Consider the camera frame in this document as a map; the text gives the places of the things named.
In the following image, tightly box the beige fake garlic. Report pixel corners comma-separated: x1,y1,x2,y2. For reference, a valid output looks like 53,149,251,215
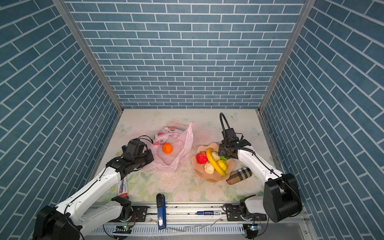
204,162,215,175
212,151,221,161

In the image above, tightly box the yellow fake lemon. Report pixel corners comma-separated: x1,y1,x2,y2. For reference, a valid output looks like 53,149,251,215
217,160,228,172

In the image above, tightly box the yellow fake banana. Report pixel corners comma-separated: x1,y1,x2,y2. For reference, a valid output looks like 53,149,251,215
206,148,226,177

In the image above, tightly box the red fake strawberry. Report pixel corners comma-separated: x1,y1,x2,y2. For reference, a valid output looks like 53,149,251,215
196,152,208,165

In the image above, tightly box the orange fake tangerine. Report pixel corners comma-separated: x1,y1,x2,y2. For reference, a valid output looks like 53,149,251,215
162,143,173,155

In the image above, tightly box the pink plastic bag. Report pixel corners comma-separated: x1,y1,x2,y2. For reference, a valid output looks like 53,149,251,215
143,122,194,173

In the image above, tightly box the pink scalloped bowl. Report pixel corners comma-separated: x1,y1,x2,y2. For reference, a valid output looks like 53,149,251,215
191,143,235,183

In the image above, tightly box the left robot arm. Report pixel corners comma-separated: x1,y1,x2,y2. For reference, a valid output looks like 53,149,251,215
33,138,154,240

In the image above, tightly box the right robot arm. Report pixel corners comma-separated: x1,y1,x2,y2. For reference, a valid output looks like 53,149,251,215
219,128,303,223

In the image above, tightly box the plaid cylindrical can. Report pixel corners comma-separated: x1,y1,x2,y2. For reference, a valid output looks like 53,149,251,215
226,167,252,185

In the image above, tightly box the red white blue tube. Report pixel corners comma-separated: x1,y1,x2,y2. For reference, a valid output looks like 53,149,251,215
118,179,129,200

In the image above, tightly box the blue black handheld device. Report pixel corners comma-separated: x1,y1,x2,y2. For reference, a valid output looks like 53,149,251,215
156,194,167,230

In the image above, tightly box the blue marker pen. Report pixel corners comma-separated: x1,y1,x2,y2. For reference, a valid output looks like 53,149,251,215
195,211,224,216

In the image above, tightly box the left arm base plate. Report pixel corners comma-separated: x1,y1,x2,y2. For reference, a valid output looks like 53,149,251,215
119,206,149,222

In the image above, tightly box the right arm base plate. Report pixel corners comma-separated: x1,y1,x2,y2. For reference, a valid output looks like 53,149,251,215
222,204,267,222

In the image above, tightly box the aluminium front rail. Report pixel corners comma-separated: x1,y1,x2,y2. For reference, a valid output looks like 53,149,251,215
61,202,307,226

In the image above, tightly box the white slotted cable duct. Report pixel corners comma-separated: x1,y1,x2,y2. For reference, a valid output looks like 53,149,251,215
89,224,245,237

